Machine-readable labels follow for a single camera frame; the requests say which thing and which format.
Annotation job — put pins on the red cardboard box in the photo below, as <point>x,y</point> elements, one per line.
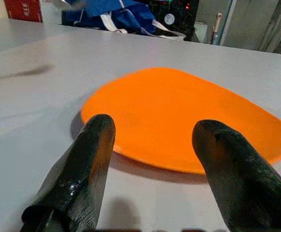
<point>22,9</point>

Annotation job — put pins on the black computer case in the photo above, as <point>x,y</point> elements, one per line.
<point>181,12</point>

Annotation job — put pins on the white glass door cabinet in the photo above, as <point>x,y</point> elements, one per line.
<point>229,17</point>

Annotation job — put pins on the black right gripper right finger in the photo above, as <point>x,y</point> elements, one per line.
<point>239,178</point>

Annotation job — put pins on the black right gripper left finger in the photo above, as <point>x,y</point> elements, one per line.
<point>82,169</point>

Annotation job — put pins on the orange plate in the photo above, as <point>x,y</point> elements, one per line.
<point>169,108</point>

